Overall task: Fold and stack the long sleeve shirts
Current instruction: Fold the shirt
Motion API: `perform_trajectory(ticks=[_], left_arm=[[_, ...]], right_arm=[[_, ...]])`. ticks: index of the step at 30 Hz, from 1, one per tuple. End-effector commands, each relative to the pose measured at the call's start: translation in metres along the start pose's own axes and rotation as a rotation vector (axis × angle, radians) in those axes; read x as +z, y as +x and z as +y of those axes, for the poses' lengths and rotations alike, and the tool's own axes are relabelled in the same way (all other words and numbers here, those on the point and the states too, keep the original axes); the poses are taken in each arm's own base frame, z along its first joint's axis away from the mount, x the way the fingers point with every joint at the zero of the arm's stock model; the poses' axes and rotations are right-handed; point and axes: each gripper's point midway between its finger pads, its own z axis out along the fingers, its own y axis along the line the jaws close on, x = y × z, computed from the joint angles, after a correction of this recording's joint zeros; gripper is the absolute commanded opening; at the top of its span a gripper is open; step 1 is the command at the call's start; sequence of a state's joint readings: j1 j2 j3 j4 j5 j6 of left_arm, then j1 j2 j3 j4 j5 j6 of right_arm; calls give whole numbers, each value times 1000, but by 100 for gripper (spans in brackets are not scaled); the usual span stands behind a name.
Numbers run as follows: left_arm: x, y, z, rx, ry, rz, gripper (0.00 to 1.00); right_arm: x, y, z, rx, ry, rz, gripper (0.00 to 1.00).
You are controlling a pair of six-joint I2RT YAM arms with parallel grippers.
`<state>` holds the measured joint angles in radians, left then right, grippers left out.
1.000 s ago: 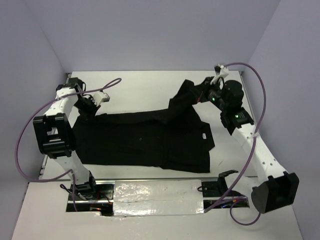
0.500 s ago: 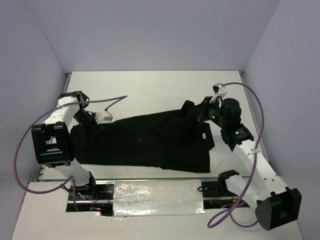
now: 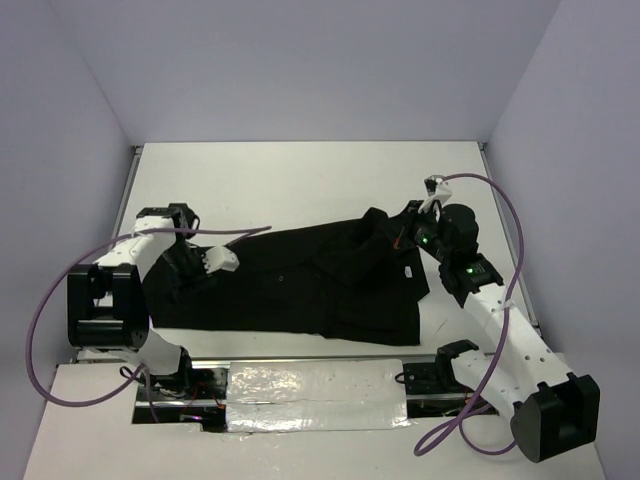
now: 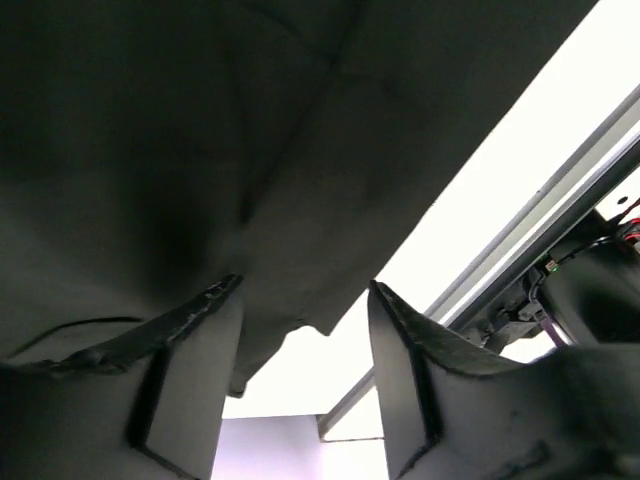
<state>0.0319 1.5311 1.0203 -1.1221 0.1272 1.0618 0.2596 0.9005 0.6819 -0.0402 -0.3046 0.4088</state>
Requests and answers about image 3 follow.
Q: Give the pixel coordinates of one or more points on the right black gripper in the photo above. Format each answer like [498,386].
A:
[401,237]

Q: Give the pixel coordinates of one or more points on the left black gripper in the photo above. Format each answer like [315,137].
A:
[185,287]

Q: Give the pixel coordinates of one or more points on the black long sleeve shirt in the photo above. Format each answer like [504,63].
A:
[344,280]

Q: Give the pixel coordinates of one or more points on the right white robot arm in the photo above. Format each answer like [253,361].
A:
[550,409]

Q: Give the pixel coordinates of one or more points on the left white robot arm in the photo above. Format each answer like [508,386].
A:
[106,307]

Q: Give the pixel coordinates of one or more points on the glossy white tape sheet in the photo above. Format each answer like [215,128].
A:
[280,397]

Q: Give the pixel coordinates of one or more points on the white front board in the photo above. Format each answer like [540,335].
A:
[103,442]

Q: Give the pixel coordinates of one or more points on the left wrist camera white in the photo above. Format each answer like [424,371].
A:
[220,258]

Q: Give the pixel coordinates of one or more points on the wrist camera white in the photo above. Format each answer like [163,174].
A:
[438,193]
[220,258]

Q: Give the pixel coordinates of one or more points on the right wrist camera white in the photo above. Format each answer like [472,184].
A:
[438,193]

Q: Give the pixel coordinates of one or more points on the aluminium table edge rail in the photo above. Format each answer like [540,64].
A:
[521,294]

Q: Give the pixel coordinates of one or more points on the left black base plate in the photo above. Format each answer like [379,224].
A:
[210,380]

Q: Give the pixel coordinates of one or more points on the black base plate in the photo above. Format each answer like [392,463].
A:
[210,380]
[430,378]

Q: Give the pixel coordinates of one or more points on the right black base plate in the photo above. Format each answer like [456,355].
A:
[430,378]

